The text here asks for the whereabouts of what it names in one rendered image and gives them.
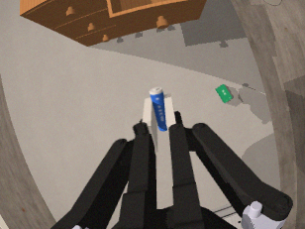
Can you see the brown wooden chest of drawers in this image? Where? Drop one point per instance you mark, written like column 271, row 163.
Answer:
column 27, row 6

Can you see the brown wooden drawer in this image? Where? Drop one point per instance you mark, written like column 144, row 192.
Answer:
column 87, row 24
column 102, row 35
column 152, row 13
column 53, row 12

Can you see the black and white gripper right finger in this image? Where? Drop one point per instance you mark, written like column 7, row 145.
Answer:
column 260, row 205

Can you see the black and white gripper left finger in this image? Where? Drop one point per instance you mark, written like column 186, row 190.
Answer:
column 98, row 200

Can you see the blue aa battery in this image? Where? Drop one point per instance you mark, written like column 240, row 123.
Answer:
column 158, row 107

